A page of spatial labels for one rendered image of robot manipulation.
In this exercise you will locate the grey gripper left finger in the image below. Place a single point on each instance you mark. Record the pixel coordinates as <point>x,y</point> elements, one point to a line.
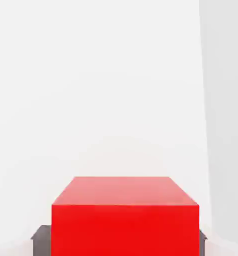
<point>42,242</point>

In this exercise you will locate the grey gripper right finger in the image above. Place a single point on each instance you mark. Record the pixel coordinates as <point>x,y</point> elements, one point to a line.
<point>202,244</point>

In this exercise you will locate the small red cube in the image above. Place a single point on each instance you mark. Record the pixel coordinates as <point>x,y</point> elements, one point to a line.
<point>125,228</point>

